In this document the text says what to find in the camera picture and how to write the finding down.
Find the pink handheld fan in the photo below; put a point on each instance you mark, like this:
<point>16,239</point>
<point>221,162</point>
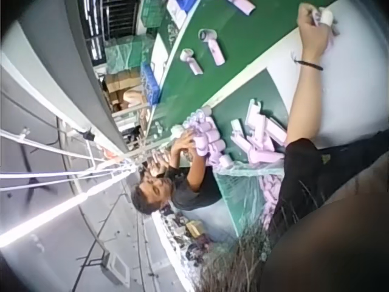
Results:
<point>214,50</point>
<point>192,62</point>
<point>244,5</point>

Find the table with small parts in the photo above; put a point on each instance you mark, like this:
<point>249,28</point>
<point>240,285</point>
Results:
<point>185,237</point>

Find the blue plastic crate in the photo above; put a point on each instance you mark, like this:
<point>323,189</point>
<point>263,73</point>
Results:
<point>150,83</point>

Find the stack of cardboard boxes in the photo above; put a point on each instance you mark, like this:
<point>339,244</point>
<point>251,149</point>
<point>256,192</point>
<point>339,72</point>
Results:
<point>120,86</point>

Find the green plastic basket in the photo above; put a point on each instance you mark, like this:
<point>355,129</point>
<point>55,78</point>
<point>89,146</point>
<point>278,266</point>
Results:
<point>153,13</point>

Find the white overhead light tubes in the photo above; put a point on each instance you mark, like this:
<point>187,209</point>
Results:
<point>60,176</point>

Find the person's left fingers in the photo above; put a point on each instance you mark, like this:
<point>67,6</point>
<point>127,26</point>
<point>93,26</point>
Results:
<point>327,17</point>

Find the blue plastic bin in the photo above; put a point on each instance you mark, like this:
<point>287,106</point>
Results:
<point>187,3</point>

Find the green plastic covered heap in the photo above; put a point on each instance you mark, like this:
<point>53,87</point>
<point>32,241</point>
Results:
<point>127,56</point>

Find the pile of pink cylinder parts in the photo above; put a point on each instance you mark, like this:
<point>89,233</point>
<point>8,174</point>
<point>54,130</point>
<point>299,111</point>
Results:
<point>209,140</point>

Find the person's left hand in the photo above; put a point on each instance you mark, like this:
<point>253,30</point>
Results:
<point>313,36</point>

